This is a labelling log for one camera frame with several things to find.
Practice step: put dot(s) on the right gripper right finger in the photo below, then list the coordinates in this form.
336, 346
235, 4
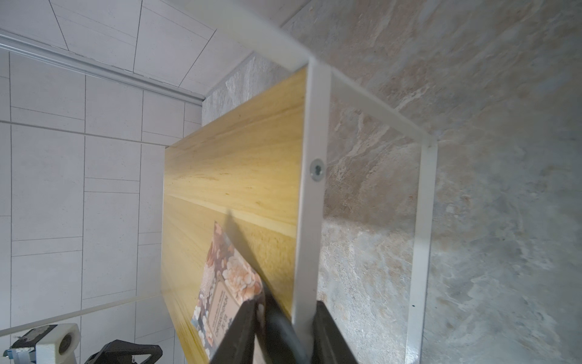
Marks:
330, 346

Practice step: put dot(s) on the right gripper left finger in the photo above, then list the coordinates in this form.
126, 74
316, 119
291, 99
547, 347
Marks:
238, 345

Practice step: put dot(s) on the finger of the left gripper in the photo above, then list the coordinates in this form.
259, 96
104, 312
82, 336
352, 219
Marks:
120, 352

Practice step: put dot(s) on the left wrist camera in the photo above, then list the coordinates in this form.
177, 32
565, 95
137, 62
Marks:
55, 344

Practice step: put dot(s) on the wooden shelf white frame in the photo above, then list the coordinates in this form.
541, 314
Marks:
263, 166

